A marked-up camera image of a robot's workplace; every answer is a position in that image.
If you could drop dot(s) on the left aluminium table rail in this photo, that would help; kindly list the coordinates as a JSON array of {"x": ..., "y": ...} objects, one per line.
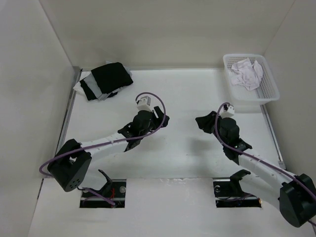
[{"x": 69, "y": 108}]

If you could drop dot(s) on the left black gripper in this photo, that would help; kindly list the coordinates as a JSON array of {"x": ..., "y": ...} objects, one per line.
[{"x": 159, "y": 120}]

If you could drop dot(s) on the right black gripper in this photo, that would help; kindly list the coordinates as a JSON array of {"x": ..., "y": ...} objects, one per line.
[{"x": 204, "y": 122}]

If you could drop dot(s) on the aluminium table rail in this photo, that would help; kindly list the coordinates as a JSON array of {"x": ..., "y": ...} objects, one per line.
[
  {"x": 273, "y": 136},
  {"x": 69, "y": 108}
]

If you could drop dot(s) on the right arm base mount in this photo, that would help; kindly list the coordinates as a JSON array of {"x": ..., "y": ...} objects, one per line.
[{"x": 228, "y": 192}]

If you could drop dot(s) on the right aluminium table rail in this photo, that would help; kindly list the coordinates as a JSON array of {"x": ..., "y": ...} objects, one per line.
[{"x": 273, "y": 136}]

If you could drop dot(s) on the stack of folded tank tops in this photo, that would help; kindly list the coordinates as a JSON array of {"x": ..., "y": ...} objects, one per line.
[{"x": 88, "y": 87}]

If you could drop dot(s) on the white plastic mesh basket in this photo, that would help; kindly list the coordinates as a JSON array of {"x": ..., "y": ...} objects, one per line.
[{"x": 265, "y": 93}]

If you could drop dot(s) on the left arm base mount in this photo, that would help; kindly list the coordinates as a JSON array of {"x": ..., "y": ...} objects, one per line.
[{"x": 112, "y": 189}]

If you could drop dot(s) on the white tank top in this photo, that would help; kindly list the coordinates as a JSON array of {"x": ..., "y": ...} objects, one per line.
[{"x": 247, "y": 74}]

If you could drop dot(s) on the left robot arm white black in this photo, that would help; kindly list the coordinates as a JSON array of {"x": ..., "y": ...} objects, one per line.
[{"x": 71, "y": 164}]

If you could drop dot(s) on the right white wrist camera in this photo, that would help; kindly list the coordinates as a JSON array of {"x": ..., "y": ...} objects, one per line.
[{"x": 228, "y": 111}]

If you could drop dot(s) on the folded black tank top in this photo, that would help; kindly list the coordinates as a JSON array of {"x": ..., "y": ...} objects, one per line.
[{"x": 111, "y": 76}]

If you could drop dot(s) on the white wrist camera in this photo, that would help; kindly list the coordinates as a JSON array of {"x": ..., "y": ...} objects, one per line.
[
  {"x": 144, "y": 104},
  {"x": 228, "y": 111}
]

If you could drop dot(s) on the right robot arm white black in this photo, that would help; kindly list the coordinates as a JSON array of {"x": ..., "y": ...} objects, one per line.
[{"x": 293, "y": 195}]

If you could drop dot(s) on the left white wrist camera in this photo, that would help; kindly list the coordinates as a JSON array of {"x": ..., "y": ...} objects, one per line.
[{"x": 144, "y": 104}]

